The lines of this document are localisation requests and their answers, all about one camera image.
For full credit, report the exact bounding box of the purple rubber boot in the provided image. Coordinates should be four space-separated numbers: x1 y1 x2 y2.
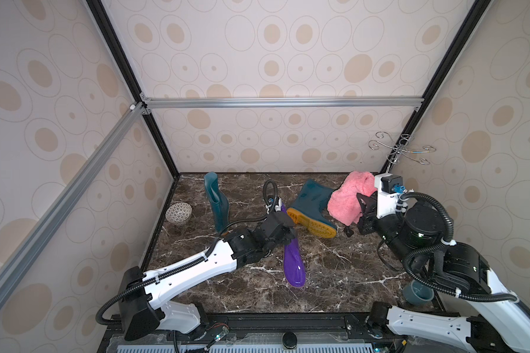
279 204 307 288

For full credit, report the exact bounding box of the horizontal aluminium rail back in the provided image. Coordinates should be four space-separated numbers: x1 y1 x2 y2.
144 96 424 109

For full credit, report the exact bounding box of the black corner frame post left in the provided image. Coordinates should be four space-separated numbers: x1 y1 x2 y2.
85 0 180 179

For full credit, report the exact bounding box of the chrome mug tree stand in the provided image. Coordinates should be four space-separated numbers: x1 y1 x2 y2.
368 131 437 174

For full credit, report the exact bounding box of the diagonal aluminium rail left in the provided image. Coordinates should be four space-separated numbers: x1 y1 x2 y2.
0 101 147 310

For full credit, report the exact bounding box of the teal cup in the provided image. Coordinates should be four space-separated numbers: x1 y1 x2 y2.
403 280 435 306

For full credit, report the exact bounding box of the teal rubber boot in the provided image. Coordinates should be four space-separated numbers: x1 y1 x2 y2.
287 179 337 238
204 172 230 233

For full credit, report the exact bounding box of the pink microfiber cloth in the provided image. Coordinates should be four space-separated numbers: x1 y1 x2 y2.
327 171 376 226

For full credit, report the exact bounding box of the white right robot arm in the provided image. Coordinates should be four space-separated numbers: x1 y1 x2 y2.
357 174 530 352

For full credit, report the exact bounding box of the patterned black white bowl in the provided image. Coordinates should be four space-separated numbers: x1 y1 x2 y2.
165 202 193 226

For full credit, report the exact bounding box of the black corner frame post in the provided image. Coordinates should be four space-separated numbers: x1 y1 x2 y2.
85 0 180 179
378 0 492 176

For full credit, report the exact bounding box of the black corner frame post right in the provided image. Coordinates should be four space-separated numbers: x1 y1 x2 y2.
378 0 492 176

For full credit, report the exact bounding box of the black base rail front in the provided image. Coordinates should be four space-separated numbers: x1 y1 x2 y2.
98 313 407 352

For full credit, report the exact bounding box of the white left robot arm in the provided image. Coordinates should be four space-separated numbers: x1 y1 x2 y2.
95 211 297 341

